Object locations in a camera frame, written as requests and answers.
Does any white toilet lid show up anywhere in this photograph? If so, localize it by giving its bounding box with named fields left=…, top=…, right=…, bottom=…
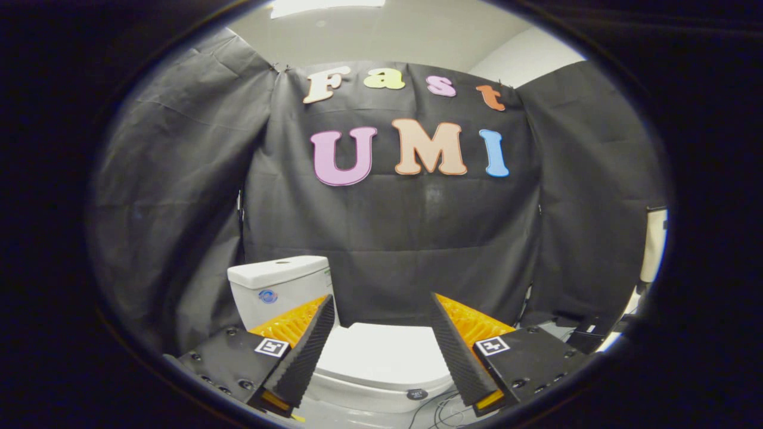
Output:
left=315, top=322, right=454, bottom=380

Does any ceiling light panel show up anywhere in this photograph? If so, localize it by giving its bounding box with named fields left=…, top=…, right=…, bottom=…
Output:
left=269, top=0, right=387, bottom=18

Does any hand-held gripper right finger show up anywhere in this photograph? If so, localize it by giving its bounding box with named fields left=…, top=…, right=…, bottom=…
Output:
left=429, top=292, right=597, bottom=418

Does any black backdrop cloth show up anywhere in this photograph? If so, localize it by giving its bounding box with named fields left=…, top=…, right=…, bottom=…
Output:
left=86, top=27, right=665, bottom=353

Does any white ceramic toilet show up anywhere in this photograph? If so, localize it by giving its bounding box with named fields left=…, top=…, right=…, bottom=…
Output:
left=227, top=256, right=457, bottom=415

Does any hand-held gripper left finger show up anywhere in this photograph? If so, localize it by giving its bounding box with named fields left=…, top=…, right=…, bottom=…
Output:
left=177, top=293, right=336, bottom=418

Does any tangle of cables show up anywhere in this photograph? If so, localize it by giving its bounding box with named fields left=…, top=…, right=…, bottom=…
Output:
left=408, top=387, right=477, bottom=429

